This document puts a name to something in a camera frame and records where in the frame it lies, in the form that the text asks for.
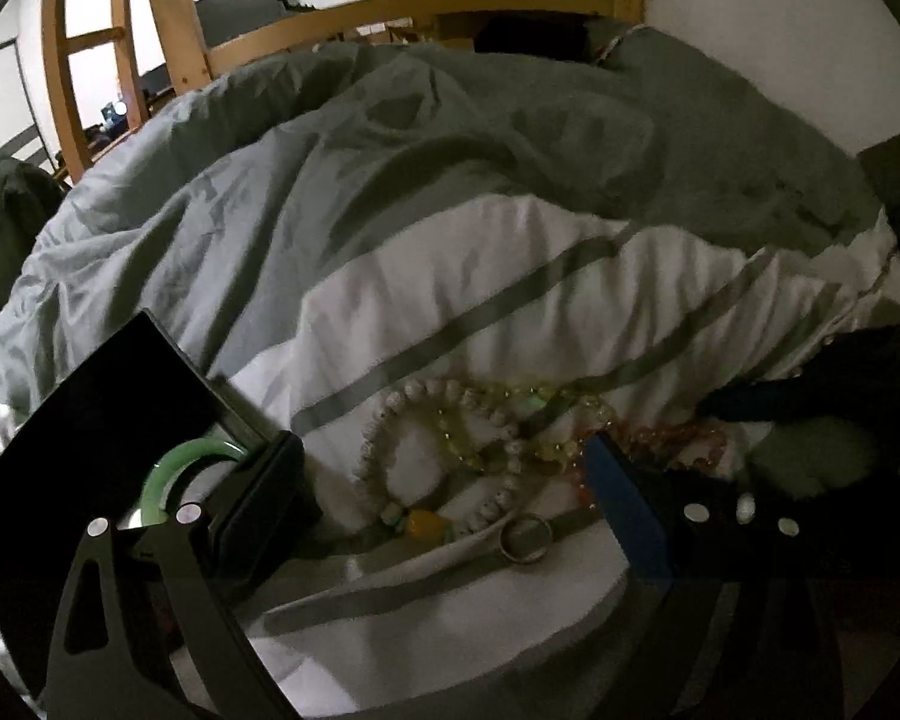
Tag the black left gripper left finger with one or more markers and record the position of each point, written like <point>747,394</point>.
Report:
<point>232,674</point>

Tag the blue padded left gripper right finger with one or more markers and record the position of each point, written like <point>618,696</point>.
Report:
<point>641,537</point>

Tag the green jade bangle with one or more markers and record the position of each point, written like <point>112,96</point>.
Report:
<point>162,492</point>

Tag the black jewelry box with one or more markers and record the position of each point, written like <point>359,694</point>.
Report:
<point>87,452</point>

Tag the grey white striped duvet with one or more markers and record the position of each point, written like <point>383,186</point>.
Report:
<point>444,272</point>

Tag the dark jacket on chair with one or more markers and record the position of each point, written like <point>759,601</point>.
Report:
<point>29,198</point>

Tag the white sliding wardrobe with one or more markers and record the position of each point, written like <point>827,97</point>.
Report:
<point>20,135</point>

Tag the black computer monitor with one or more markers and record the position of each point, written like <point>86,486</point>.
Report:
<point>223,20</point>

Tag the wooden loft bed frame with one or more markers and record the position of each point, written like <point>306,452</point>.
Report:
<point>193,65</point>

